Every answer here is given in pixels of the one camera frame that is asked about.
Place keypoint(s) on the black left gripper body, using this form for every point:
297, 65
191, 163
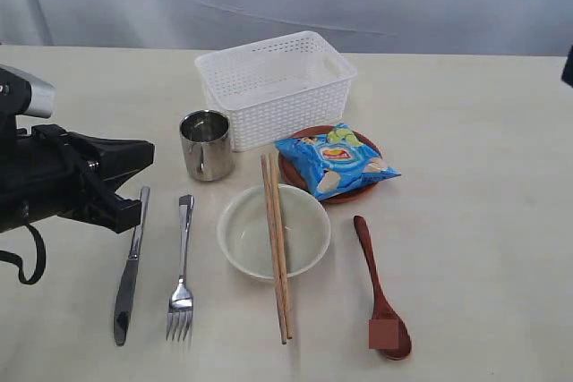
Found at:
55, 172

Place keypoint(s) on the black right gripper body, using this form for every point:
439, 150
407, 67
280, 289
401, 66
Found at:
567, 72

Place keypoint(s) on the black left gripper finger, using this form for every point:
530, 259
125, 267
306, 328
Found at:
114, 212
112, 162

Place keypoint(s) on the stainless steel cup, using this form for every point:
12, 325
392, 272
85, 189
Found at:
206, 145

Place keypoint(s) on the stainless steel fork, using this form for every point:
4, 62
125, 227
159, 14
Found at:
180, 304

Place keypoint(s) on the speckled beige ceramic bowl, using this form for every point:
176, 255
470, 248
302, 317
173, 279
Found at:
243, 233

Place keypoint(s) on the wooden chopstick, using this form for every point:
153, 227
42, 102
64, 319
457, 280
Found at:
274, 250
282, 260

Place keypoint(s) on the terracotta brown plate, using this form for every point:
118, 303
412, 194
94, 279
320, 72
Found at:
292, 177

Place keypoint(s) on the blue potato chips bag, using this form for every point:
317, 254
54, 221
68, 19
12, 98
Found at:
335, 162

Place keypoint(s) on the brown wooden handled spoon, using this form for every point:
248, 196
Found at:
387, 332

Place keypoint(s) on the grey backdrop curtain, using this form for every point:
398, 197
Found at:
508, 27

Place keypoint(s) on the white perforated plastic basket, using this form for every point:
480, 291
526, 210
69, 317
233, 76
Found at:
275, 87

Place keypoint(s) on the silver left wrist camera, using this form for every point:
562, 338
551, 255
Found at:
23, 94

